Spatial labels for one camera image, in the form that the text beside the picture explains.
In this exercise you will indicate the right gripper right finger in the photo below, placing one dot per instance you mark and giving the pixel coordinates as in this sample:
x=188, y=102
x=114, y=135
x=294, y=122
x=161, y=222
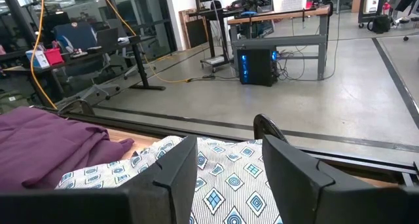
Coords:
x=311, y=197

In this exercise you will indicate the purple cloth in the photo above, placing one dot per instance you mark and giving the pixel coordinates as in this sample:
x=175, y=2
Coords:
x=49, y=145

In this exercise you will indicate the brown wooden board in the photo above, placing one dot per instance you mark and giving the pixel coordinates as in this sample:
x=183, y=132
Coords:
x=182, y=27

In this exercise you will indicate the black flat panel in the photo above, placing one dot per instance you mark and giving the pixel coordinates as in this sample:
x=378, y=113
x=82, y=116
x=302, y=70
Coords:
x=196, y=33

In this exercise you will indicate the white and blue box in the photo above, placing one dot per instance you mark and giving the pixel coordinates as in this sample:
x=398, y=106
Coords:
x=39, y=58

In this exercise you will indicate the dark laptop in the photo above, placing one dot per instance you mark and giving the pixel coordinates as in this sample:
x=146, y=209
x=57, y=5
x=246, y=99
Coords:
x=107, y=39

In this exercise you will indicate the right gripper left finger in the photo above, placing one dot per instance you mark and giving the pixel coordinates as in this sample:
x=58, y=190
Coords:
x=98, y=207

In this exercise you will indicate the grey workbench wooden top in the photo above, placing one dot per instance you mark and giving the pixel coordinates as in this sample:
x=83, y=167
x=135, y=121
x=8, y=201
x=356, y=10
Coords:
x=278, y=40

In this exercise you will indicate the white blue diamond-patterned cloth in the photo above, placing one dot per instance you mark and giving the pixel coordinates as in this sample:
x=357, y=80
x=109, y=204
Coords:
x=229, y=184

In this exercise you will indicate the white perforated crate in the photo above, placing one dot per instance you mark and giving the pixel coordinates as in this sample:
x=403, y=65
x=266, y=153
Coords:
x=289, y=4

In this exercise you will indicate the black standing desk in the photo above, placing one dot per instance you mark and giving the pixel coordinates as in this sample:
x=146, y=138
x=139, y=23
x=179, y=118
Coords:
x=212, y=12

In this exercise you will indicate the brown cardboard box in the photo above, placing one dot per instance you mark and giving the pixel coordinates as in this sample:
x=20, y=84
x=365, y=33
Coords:
x=356, y=4

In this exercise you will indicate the black office desk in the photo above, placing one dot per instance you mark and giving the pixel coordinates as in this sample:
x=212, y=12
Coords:
x=139, y=67

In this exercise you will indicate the olive green bag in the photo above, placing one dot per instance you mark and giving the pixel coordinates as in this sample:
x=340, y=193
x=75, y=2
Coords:
x=13, y=103

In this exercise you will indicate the black backpack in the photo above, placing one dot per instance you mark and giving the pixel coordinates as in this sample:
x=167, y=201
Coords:
x=379, y=24

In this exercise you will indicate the blue office chair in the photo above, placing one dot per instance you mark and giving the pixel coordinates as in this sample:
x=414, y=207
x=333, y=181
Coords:
x=77, y=37

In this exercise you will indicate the red box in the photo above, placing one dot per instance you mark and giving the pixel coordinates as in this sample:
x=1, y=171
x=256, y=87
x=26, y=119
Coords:
x=54, y=57

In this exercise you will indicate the black wheeled cart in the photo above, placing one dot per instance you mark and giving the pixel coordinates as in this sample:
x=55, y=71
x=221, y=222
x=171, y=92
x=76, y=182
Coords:
x=360, y=8

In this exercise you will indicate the black computer tower blue-lit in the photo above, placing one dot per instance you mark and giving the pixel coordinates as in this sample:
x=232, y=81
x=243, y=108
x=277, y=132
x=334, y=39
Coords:
x=258, y=67

